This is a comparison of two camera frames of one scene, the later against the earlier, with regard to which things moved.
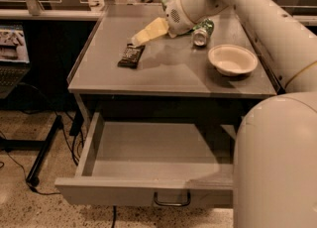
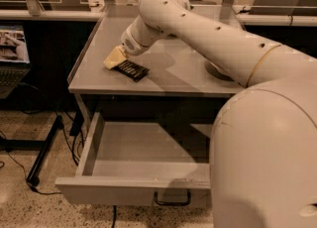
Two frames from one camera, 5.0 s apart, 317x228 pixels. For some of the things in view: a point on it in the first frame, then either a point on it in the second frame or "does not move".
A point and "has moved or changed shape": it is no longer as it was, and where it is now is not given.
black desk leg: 33,177 does not move
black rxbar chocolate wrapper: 131,56 has moved or changed shape
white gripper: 175,20 -> 135,44
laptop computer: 14,58 does not move
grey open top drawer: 153,164 does not move
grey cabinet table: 132,53 does not move
